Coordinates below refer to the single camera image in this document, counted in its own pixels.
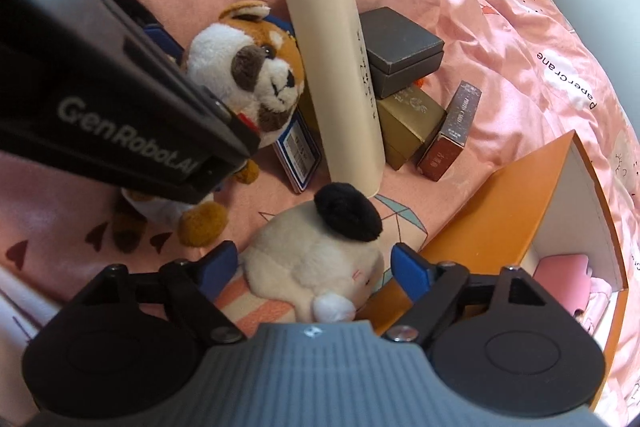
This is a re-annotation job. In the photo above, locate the gold box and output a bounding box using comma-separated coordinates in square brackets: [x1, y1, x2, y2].
[376, 84, 448, 171]

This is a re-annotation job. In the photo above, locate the beige cardboard tube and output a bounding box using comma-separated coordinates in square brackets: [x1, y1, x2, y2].
[278, 0, 387, 198]

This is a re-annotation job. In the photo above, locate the orange storage box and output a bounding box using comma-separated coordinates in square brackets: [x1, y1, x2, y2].
[372, 130, 630, 413]

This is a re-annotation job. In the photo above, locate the pink pouch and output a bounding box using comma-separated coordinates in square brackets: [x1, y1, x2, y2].
[532, 253, 596, 313]

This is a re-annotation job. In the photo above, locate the brown and white dog plush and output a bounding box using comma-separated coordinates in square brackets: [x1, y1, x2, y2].
[112, 0, 307, 253]

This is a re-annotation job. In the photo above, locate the red-brown slim box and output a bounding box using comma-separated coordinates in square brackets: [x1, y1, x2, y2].
[416, 80, 483, 182]

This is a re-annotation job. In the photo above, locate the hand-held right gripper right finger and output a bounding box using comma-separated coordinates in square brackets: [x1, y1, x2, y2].
[385, 243, 553, 344]

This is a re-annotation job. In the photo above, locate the blue and white card box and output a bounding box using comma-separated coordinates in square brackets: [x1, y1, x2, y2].
[272, 109, 323, 195]

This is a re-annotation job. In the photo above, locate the white plush with black hat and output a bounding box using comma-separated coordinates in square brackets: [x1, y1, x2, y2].
[215, 182, 386, 338]

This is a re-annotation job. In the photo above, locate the dark grey lidded box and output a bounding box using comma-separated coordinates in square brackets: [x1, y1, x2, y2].
[359, 7, 446, 100]

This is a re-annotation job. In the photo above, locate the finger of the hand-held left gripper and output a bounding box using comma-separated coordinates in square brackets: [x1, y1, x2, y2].
[141, 22, 187, 68]

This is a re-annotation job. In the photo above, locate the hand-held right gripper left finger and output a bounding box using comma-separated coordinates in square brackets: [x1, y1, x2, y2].
[75, 241, 247, 347]

